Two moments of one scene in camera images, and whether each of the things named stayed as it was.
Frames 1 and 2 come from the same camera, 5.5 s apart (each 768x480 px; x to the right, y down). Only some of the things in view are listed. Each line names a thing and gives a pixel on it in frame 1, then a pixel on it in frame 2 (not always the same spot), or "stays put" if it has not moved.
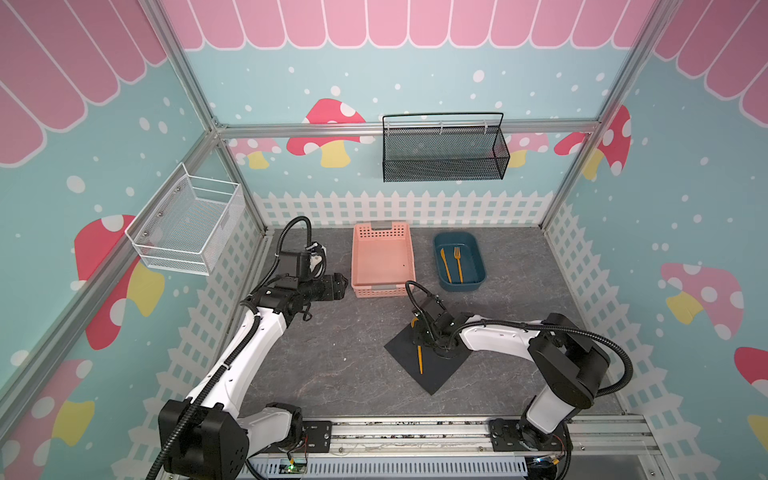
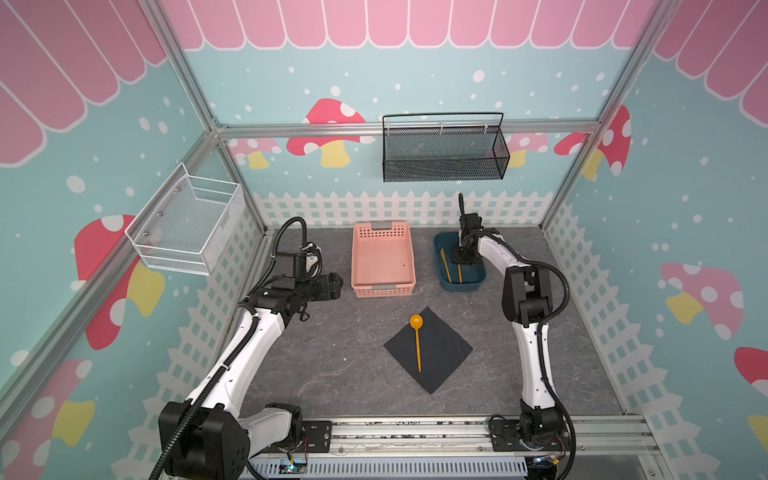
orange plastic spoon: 420,350 stays put
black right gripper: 429,335 to 466,253
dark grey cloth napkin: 437,369 stays put
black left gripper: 333,287 stays put
